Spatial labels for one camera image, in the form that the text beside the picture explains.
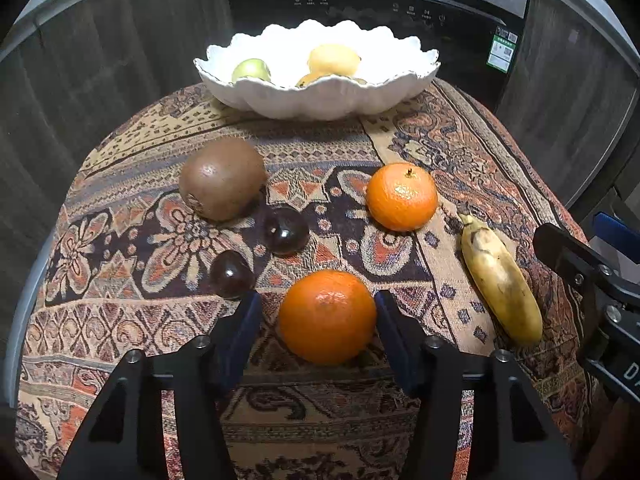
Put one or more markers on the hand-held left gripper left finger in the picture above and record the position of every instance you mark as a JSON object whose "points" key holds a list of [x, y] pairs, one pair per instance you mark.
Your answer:
{"points": [[240, 345]]}

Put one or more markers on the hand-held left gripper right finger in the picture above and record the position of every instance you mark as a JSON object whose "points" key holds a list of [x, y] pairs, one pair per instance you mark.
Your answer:
{"points": [[397, 345]]}

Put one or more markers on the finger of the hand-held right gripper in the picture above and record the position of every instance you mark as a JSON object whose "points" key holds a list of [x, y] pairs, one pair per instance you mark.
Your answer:
{"points": [[617, 232], [555, 245]]}

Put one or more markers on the small yellow banana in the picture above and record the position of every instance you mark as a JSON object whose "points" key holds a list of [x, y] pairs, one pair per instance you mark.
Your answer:
{"points": [[500, 280]]}

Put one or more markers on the dark purple plum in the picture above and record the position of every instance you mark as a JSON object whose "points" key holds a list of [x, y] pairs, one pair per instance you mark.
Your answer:
{"points": [[231, 274], [286, 230]]}

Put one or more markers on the orange tangerine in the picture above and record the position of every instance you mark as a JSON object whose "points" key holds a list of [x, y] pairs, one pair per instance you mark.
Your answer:
{"points": [[401, 196], [327, 316]]}

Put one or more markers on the brown kiwi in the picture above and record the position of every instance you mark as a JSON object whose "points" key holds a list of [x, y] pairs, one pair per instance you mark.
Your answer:
{"points": [[222, 177]]}

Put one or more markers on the white scalloped bowl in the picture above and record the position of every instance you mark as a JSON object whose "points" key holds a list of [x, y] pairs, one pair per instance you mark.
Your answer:
{"points": [[320, 100]]}

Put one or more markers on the yellow orange mango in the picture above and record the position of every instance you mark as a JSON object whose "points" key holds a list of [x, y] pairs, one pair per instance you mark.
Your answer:
{"points": [[311, 80]]}

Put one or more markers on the green apple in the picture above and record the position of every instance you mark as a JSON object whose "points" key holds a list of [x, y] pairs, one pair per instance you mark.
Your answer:
{"points": [[251, 70]]}

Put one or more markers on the patterned paisley tablecloth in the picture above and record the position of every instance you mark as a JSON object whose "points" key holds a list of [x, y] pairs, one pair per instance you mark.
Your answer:
{"points": [[325, 410]]}

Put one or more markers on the round glass table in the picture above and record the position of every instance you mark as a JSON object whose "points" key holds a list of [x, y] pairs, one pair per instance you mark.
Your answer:
{"points": [[20, 320]]}

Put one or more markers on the black built-in dishwasher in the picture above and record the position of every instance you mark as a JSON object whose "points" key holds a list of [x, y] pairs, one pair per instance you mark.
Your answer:
{"points": [[380, 5]]}

